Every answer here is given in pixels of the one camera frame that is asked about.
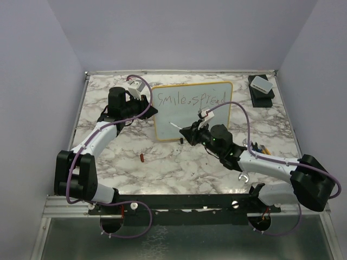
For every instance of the black box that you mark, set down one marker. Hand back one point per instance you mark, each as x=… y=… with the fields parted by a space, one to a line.
x=256 y=92
x=262 y=101

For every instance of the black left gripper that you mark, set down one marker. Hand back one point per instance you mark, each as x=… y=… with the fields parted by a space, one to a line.
x=145 y=105

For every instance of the lower black box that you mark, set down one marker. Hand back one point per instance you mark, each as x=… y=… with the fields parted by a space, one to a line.
x=262 y=101

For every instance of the yellow framed whiteboard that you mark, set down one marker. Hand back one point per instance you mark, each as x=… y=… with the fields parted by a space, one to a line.
x=180 y=104

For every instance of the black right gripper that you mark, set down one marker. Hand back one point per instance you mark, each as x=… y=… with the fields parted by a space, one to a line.
x=192 y=132

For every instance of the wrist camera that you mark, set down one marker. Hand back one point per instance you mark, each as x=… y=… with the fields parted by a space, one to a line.
x=135 y=88
x=205 y=117

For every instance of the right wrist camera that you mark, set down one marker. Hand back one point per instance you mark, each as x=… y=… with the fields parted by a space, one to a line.
x=205 y=117

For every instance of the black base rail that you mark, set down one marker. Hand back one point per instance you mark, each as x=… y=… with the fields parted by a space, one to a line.
x=202 y=209

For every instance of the white network switch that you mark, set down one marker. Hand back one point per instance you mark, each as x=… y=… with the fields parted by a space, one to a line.
x=261 y=84

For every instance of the upper black box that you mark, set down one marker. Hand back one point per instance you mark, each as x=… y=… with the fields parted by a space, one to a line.
x=256 y=92

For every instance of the blue handled tool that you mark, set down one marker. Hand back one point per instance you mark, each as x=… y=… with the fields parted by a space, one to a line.
x=255 y=147

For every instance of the silver open-end wrench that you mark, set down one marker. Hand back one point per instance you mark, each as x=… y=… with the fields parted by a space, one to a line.
x=243 y=177

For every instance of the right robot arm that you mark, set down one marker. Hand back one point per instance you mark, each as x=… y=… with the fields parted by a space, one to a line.
x=304 y=180

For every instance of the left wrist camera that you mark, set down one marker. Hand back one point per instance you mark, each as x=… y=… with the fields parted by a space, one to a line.
x=135 y=88

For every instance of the yellow utility knife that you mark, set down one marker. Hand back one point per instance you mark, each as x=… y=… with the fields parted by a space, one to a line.
x=264 y=150

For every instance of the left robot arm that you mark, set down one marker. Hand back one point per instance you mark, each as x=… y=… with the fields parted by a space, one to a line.
x=76 y=171

